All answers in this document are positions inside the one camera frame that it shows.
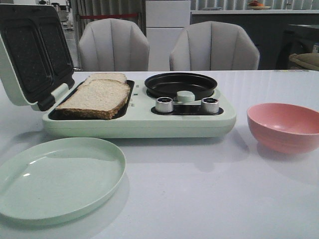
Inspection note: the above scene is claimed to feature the bread slice with brown crust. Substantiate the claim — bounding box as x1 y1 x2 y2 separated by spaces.
55 80 131 120

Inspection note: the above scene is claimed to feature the pink bowl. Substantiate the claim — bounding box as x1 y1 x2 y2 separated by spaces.
247 103 319 154

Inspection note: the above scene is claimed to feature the green breakfast maker lid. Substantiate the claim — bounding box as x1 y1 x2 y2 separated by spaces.
0 4 74 111

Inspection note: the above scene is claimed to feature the green breakfast maker base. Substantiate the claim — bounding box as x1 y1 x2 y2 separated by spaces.
42 79 236 138

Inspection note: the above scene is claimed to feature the silver left control knob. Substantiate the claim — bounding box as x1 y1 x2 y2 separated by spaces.
155 97 173 113

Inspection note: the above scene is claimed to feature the silver control knob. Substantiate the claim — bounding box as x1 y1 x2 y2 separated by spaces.
201 98 219 114
155 97 173 113

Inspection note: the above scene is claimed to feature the black round frying pan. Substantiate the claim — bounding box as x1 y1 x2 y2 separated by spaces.
145 72 217 100

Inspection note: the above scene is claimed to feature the silver right control knob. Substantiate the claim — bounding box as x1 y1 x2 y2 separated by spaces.
201 98 219 114

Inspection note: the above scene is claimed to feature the left beige chair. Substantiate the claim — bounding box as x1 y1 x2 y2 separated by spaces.
78 18 150 72

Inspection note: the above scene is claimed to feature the beige chair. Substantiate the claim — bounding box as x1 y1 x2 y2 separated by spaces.
78 18 150 72
169 21 260 71

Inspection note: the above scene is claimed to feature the right beige chair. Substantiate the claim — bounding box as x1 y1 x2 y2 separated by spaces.
169 21 260 71

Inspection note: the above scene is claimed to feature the white cabinet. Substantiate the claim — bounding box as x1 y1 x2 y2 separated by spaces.
146 0 191 71

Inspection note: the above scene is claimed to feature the light green plate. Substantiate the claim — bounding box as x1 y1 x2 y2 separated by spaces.
0 137 126 225

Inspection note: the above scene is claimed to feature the dark kitchen counter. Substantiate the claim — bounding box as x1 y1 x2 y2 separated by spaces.
191 9 319 70

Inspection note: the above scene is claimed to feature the fruit bowl on counter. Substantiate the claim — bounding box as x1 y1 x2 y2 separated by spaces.
247 0 271 10

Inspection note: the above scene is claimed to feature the black appliance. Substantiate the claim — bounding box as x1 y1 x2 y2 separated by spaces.
276 24 319 70

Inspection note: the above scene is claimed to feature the tan cushion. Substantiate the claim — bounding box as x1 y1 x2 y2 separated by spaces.
289 53 319 71

